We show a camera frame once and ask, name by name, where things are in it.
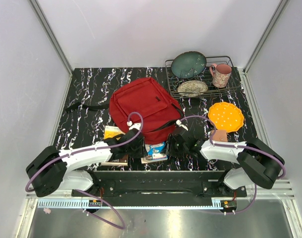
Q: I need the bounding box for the blue children's book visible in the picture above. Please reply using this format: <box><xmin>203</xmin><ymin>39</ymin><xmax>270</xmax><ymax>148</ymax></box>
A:
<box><xmin>141</xmin><ymin>142</ymin><xmax>168</xmax><ymax>164</ymax></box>

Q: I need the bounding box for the red student backpack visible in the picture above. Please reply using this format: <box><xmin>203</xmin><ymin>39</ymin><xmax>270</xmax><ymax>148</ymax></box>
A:
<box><xmin>65</xmin><ymin>77</ymin><xmax>184</xmax><ymax>145</ymax></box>

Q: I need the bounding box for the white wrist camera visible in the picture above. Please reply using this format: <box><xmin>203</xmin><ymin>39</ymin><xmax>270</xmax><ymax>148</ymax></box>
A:
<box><xmin>175</xmin><ymin>119</ymin><xmax>188</xmax><ymax>131</ymax></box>
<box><xmin>127</xmin><ymin>121</ymin><xmax>143</xmax><ymax>131</ymax></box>

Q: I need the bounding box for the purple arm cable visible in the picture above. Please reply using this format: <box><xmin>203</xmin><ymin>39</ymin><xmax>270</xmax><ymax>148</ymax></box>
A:
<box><xmin>24</xmin><ymin>112</ymin><xmax>144</xmax><ymax>230</ymax></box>
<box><xmin>178</xmin><ymin>115</ymin><xmax>288</xmax><ymax>215</ymax></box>

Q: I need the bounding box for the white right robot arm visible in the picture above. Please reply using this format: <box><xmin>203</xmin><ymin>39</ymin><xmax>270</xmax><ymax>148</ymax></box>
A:
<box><xmin>166</xmin><ymin>133</ymin><xmax>286</xmax><ymax>197</ymax></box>

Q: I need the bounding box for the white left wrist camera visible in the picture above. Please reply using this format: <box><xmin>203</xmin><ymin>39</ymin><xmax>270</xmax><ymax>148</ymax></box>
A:
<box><xmin>127</xmin><ymin>121</ymin><xmax>143</xmax><ymax>131</ymax></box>

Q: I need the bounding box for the teal glazed plate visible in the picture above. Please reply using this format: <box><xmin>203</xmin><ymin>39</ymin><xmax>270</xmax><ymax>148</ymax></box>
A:
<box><xmin>171</xmin><ymin>51</ymin><xmax>207</xmax><ymax>78</ymax></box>

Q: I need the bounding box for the yellow polka dot plate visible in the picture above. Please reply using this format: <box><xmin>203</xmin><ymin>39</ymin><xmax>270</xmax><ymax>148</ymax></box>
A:
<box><xmin>208</xmin><ymin>102</ymin><xmax>245</xmax><ymax>133</ymax></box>

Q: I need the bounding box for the grey wire dish rack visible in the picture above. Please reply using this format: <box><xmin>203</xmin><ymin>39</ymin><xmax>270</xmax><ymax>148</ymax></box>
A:
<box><xmin>165</xmin><ymin>56</ymin><xmax>241</xmax><ymax>99</ymax></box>

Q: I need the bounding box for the speckled cream plate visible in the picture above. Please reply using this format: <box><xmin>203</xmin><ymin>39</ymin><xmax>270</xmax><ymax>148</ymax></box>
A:
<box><xmin>177</xmin><ymin>80</ymin><xmax>208</xmax><ymax>97</ymax></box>

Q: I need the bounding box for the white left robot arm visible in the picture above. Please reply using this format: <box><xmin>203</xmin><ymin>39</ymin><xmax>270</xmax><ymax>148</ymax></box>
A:
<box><xmin>25</xmin><ymin>128</ymin><xmax>146</xmax><ymax>197</ymax></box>

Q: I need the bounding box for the aluminium frame rail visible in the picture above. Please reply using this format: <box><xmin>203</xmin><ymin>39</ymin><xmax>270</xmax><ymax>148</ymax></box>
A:
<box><xmin>28</xmin><ymin>0</ymin><xmax>74</xmax><ymax>72</ymax></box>

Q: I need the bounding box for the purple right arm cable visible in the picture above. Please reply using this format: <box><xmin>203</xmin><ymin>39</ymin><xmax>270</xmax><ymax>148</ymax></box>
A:
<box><xmin>178</xmin><ymin>115</ymin><xmax>288</xmax><ymax>215</ymax></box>

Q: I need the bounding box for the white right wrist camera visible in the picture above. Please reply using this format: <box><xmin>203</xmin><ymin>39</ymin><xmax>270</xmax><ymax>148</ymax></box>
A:
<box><xmin>175</xmin><ymin>119</ymin><xmax>188</xmax><ymax>131</ymax></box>

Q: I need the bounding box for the brown paperback book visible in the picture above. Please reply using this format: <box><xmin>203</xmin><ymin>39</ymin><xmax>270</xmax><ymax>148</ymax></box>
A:
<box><xmin>101</xmin><ymin>155</ymin><xmax>128</xmax><ymax>166</ymax></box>

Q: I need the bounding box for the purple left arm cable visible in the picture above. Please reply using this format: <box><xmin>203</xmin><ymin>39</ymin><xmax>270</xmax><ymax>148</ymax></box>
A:
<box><xmin>24</xmin><ymin>112</ymin><xmax>144</xmax><ymax>230</ymax></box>

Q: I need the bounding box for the pink patterned mug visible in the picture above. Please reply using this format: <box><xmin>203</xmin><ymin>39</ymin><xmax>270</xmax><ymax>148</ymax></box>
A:
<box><xmin>209</xmin><ymin>63</ymin><xmax>232</xmax><ymax>88</ymax></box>

